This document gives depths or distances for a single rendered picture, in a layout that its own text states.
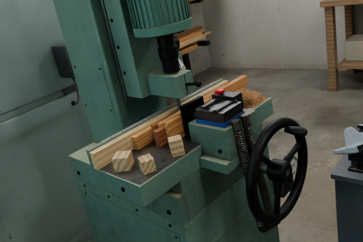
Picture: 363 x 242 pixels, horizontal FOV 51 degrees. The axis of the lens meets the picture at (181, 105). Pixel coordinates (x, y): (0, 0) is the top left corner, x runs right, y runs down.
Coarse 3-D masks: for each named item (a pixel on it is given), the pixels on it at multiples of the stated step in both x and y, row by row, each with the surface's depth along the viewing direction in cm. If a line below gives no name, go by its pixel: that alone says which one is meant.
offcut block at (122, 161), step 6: (114, 156) 100; (120, 156) 100; (126, 156) 99; (132, 156) 102; (114, 162) 99; (120, 162) 99; (126, 162) 99; (132, 162) 102; (114, 168) 100; (120, 168) 99; (126, 168) 99
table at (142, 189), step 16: (256, 112) 124; (272, 112) 131; (192, 144) 107; (160, 160) 102; (176, 160) 100; (192, 160) 104; (208, 160) 103; (224, 160) 101; (96, 176) 105; (112, 176) 99; (128, 176) 97; (144, 176) 95; (160, 176) 96; (176, 176) 100; (112, 192) 102; (128, 192) 96; (144, 192) 92; (160, 192) 96
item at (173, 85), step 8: (152, 72) 122; (160, 72) 120; (176, 72) 117; (184, 72) 115; (152, 80) 120; (160, 80) 117; (168, 80) 115; (176, 80) 113; (184, 80) 115; (192, 80) 117; (152, 88) 122; (160, 88) 119; (168, 88) 116; (176, 88) 114; (184, 88) 115; (192, 88) 118; (168, 96) 118; (176, 96) 115; (184, 96) 116
